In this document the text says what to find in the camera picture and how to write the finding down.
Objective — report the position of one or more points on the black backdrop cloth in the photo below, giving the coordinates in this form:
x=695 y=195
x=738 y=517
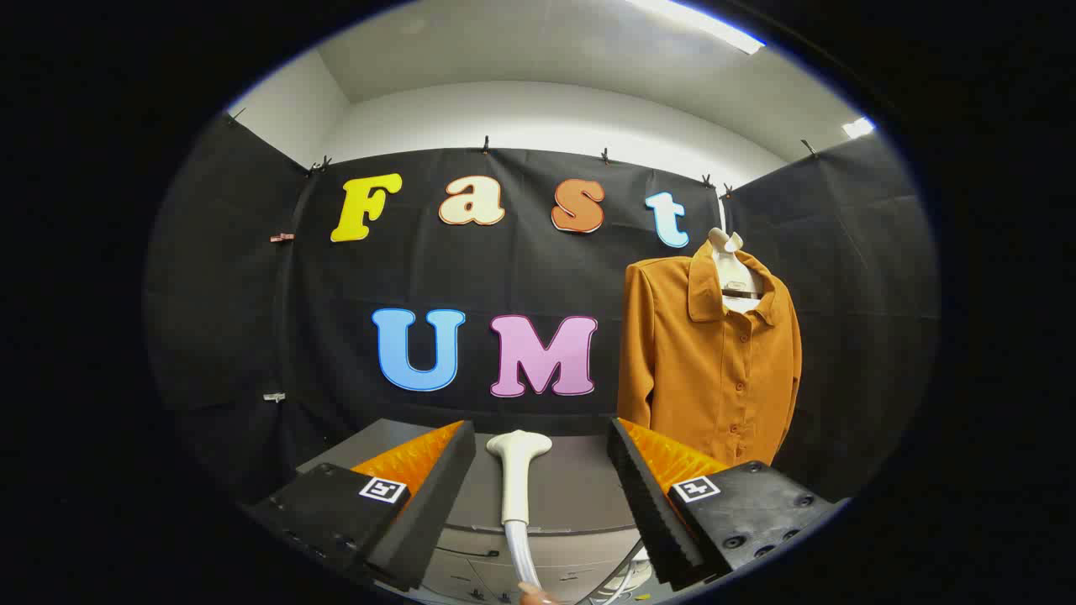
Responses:
x=521 y=269

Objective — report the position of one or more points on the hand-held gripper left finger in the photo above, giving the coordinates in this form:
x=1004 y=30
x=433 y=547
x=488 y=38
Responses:
x=437 y=491

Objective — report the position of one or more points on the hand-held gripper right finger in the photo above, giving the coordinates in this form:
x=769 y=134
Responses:
x=643 y=491

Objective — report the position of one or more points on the white clothes hanger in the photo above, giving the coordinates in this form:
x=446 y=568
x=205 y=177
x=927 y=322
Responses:
x=725 y=244

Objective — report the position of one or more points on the row of black clips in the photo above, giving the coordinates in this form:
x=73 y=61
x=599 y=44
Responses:
x=486 y=145

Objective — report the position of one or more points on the small ceiling light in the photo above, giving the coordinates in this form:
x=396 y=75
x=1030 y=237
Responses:
x=857 y=128

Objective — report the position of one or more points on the long ceiling light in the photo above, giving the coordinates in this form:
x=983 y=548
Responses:
x=698 y=23

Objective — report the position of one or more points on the orange button-up shirt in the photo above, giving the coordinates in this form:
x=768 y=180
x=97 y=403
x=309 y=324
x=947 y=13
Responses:
x=714 y=378

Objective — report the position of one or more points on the white garment steamer head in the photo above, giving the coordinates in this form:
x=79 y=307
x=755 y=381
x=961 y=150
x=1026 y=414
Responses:
x=517 y=470

